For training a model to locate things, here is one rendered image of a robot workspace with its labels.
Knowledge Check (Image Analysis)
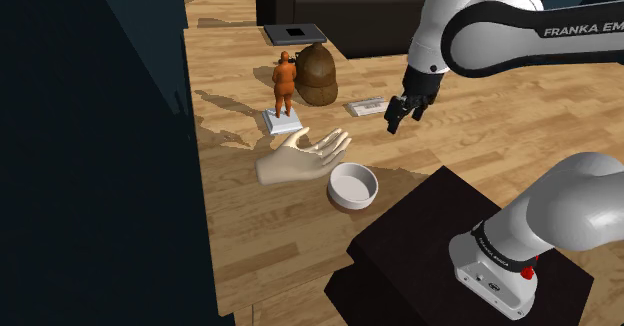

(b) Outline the beige hand model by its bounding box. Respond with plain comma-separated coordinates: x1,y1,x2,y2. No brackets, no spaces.
254,126,353,187

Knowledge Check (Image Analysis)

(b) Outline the dark robot stand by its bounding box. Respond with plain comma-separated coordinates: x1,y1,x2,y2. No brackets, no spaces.
323,165,596,326

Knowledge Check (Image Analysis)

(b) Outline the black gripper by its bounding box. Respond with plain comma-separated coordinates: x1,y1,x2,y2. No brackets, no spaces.
383,65,442,136

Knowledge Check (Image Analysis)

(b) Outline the grey flat box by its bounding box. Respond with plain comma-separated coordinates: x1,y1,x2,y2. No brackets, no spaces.
263,23,328,47

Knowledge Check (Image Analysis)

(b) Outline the orange figure on white base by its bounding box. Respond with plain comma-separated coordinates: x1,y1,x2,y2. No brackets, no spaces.
262,50,303,136

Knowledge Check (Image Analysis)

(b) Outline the brown hat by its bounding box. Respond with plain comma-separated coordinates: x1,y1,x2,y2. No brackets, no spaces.
294,42,340,107

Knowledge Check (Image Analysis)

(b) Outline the white remote control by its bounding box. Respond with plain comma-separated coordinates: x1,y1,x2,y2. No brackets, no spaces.
346,96,390,118

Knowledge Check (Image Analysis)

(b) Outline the white bowl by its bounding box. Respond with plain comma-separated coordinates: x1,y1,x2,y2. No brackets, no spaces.
326,162,380,212

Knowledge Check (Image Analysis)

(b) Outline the dark sofa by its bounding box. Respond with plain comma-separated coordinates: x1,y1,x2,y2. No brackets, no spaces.
254,0,436,60

